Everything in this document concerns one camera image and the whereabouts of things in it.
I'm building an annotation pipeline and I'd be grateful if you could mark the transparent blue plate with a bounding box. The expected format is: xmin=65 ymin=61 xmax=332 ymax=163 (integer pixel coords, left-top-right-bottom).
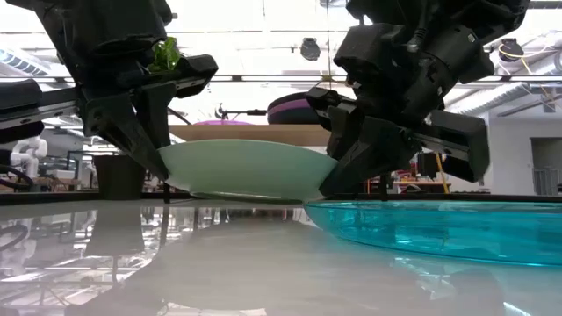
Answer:
xmin=304 ymin=200 xmax=562 ymax=269

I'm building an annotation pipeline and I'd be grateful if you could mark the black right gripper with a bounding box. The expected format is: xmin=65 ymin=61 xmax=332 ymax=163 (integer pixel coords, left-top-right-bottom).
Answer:
xmin=306 ymin=24 xmax=495 ymax=198

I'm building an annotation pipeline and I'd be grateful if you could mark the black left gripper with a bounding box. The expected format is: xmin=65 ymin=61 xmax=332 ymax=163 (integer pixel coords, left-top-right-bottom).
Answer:
xmin=0 ymin=39 xmax=219 ymax=181

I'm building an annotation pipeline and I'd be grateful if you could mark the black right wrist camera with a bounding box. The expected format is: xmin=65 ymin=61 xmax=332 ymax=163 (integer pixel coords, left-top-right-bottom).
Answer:
xmin=333 ymin=22 xmax=409 ymax=84

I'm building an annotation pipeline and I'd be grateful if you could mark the black ceiling cable reel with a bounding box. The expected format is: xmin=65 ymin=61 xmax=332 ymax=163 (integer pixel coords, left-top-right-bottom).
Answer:
xmin=498 ymin=38 xmax=526 ymax=63
xmin=299 ymin=38 xmax=321 ymax=63

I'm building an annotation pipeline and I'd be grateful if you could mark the long ceiling light fixture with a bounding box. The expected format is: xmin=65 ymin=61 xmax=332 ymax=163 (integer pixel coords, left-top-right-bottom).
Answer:
xmin=217 ymin=75 xmax=348 ymax=83

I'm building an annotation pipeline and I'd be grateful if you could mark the black plate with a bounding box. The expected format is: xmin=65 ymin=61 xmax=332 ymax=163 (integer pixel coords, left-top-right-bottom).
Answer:
xmin=271 ymin=90 xmax=315 ymax=104

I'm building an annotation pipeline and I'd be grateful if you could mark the wooden shelf with black frame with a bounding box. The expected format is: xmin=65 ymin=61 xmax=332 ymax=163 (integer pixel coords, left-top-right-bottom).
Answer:
xmin=161 ymin=107 xmax=390 ymax=204

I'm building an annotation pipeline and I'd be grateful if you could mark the sage green plate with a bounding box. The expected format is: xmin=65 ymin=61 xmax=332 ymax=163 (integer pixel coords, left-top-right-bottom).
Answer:
xmin=157 ymin=139 xmax=339 ymax=204

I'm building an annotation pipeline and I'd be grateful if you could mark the yellow cable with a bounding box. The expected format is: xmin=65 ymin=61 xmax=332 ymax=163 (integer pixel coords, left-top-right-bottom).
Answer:
xmin=434 ymin=153 xmax=451 ymax=195

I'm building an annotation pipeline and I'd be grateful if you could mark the black monitor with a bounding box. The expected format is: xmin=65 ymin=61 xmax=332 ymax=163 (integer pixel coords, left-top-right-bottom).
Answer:
xmin=416 ymin=151 xmax=441 ymax=179

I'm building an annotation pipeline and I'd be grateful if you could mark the black plant pot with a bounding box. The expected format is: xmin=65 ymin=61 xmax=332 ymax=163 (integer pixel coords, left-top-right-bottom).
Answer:
xmin=92 ymin=154 xmax=146 ymax=201

